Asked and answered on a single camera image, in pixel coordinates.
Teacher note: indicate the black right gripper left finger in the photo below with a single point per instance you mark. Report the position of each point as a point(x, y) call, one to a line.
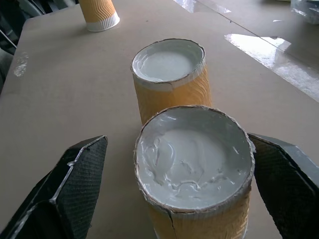
point(74, 179)

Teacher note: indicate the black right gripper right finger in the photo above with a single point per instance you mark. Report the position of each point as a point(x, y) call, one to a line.
point(286, 179)

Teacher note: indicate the orange ripple paper cup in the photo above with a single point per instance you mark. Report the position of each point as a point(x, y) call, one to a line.
point(172, 82)
point(99, 15)
point(194, 169)

